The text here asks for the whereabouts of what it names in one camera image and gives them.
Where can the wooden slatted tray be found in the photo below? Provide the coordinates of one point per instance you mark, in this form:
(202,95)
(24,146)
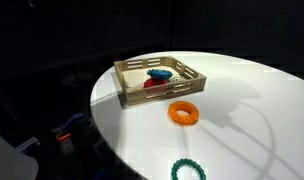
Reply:
(132,74)

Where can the orange and purple tool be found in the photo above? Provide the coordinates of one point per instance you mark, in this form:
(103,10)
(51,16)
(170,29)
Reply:
(64,131)

